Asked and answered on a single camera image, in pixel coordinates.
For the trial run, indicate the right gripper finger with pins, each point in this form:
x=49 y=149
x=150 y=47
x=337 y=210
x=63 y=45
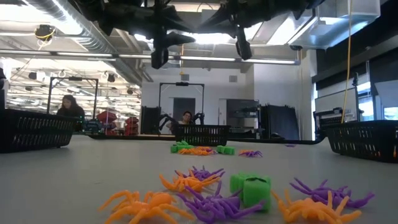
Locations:
x=227 y=17
x=228 y=28

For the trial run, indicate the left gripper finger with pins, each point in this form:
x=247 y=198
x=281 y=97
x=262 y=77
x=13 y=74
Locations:
x=177 y=43
x=177 y=36

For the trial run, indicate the green plastic toy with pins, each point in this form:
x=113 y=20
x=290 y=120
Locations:
x=226 y=150
x=178 y=148
x=183 y=143
x=253 y=193

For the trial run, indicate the orange plastic spider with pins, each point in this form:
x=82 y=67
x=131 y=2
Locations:
x=306 y=210
x=186 y=183
x=203 y=147
x=189 y=152
x=155 y=200
x=205 y=152
x=244 y=151

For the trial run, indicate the purple plastic spider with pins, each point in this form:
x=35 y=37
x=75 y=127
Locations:
x=326 y=194
x=213 y=151
x=290 y=145
x=253 y=154
x=202 y=173
x=214 y=207

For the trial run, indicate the black plastic basket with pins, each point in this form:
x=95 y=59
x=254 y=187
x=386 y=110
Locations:
x=360 y=126
x=202 y=127
x=40 y=116

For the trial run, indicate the long light tube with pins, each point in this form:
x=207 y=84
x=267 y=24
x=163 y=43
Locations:
x=208 y=58

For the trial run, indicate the black panel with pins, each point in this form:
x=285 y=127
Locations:
x=280 y=123
x=150 y=121

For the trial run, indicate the person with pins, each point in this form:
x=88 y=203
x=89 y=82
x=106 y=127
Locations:
x=70 y=109
x=187 y=117

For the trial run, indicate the red storage bins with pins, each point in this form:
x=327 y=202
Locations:
x=105 y=116

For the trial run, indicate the silver ventilation hood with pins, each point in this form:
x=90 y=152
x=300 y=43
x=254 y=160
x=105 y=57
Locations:
x=335 y=31

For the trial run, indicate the white screen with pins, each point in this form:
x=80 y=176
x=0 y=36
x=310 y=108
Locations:
x=337 y=101

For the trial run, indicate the black ceiling device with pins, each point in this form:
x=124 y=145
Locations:
x=44 y=32

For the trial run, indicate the gray table mat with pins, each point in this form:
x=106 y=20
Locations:
x=77 y=174

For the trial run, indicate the silver ventilation duct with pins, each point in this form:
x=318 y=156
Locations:
x=93 y=34

